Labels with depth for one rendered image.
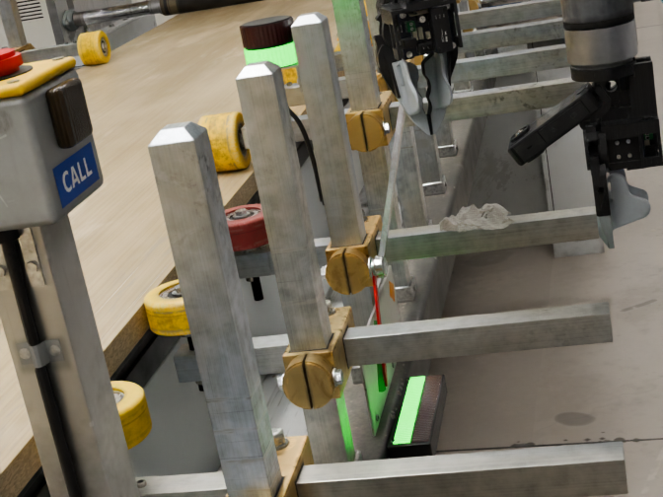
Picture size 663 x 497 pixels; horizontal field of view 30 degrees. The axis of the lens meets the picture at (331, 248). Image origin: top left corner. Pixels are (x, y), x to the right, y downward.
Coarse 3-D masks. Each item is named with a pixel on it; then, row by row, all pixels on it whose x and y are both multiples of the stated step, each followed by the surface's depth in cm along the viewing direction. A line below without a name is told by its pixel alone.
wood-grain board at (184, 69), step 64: (320, 0) 348; (128, 64) 293; (192, 64) 275; (128, 128) 216; (128, 192) 171; (128, 256) 141; (0, 320) 127; (128, 320) 121; (0, 384) 110; (0, 448) 97
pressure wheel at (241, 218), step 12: (252, 204) 151; (228, 216) 148; (240, 216) 147; (252, 216) 146; (240, 228) 144; (252, 228) 144; (264, 228) 145; (240, 240) 144; (252, 240) 145; (264, 240) 145; (240, 252) 148; (252, 288) 150
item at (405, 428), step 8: (408, 384) 143; (416, 384) 142; (408, 392) 140; (416, 392) 140; (408, 400) 138; (416, 400) 138; (408, 408) 136; (416, 408) 136; (400, 416) 135; (408, 416) 135; (400, 424) 133; (408, 424) 133; (400, 432) 131; (408, 432) 131; (400, 440) 130; (408, 440) 129
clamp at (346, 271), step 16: (368, 224) 147; (368, 240) 141; (336, 256) 138; (352, 256) 138; (368, 256) 140; (336, 272) 139; (352, 272) 138; (368, 272) 138; (336, 288) 139; (352, 288) 139
